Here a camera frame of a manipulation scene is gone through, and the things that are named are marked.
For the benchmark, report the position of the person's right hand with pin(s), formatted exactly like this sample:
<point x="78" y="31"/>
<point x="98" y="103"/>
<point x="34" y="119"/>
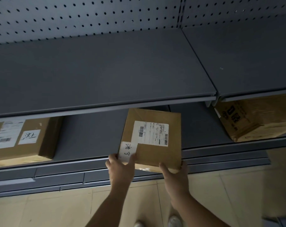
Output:
<point x="177" y="184"/>

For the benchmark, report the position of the person's left hand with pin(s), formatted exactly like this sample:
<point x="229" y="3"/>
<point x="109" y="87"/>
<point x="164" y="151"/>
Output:
<point x="121" y="174"/>

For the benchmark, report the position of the brown cardboard box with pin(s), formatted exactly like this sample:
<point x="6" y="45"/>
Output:
<point x="46" y="139"/>
<point x="157" y="153"/>

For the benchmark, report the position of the printed brown carton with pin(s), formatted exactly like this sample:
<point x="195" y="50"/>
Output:
<point x="263" y="115"/>

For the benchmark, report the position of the grey metal pegboard shelf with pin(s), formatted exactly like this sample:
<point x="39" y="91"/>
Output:
<point x="86" y="68"/>

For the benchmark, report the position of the person's left forearm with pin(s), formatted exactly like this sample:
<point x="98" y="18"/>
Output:
<point x="107" y="210"/>

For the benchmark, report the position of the person's right forearm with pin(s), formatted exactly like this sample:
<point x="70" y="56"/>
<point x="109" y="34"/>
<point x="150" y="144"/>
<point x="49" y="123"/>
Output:
<point x="197" y="215"/>

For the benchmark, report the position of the person's white shoe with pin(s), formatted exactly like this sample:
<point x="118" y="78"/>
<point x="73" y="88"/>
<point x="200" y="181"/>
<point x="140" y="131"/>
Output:
<point x="138" y="224"/>
<point x="174" y="222"/>

